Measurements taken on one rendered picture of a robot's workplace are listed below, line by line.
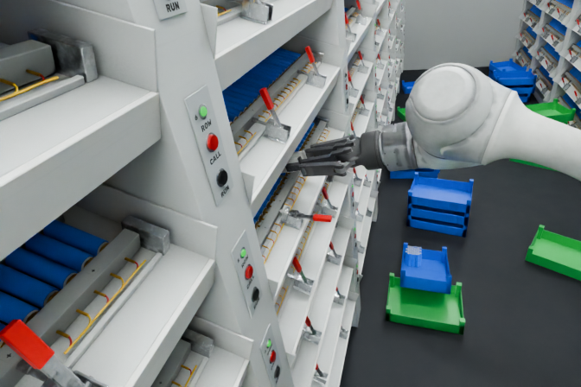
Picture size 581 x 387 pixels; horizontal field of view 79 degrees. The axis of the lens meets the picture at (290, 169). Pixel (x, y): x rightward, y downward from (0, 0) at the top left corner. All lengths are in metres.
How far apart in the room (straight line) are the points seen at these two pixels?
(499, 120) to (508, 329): 1.36
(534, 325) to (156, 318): 1.62
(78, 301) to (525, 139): 0.51
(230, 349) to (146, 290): 0.20
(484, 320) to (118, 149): 1.64
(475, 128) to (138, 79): 0.37
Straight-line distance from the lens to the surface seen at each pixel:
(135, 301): 0.38
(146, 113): 0.31
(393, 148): 0.66
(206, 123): 0.36
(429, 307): 1.76
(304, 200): 0.76
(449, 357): 1.65
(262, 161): 0.54
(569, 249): 2.20
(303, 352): 0.97
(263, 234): 0.64
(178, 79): 0.34
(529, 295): 1.92
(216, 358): 0.55
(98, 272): 0.38
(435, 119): 0.46
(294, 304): 0.81
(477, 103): 0.46
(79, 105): 0.30
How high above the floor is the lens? 1.38
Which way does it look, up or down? 31 degrees down
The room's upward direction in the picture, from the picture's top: 9 degrees counter-clockwise
